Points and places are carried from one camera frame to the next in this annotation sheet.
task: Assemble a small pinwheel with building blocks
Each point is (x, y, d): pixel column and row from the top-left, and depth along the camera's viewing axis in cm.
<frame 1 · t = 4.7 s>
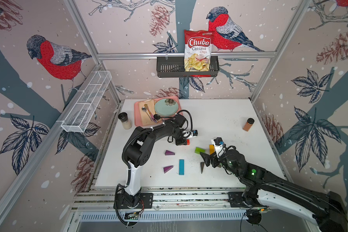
left hand: (187, 137, 95), fingers open
right hand: (207, 148, 76), fingers open
teal long block: (181, 167, 87), on the table
purple triangle block upper: (168, 152, 92), point 2 cm above the table
purple triangle block lower: (166, 169, 84), point 3 cm above the table
brown triangle block left: (201, 166, 85), point 3 cm above the table
light green plate: (166, 107, 116), point 2 cm above the table
black ladle spoon: (157, 116, 111), point 2 cm above the table
silver spoon: (144, 109, 116), on the table
white spice jar black lid: (126, 123, 102), point 6 cm above the table
brown spice jar black lid: (248, 125, 98), point 8 cm above the table
beige napkin on tray: (145, 119, 109), on the table

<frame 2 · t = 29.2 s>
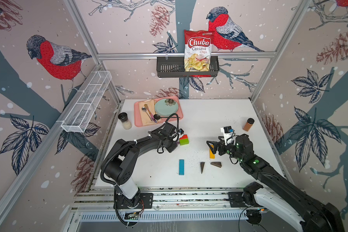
left hand: (175, 141, 93), fingers closed
right hand: (213, 138, 80), fingers open
red rectangular block: (184, 136, 100), on the table
green rectangular block: (184, 141, 97), on the table
brown triangle block right: (216, 163, 86), point 3 cm above the table
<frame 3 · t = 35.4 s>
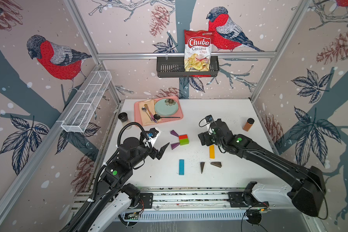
left hand: (163, 134, 68), fingers open
right hand: (203, 132, 80), fingers open
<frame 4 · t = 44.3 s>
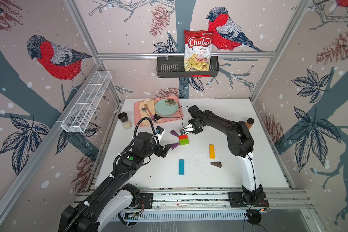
left hand: (166, 137, 78), fingers open
right hand: (191, 125, 103), fingers open
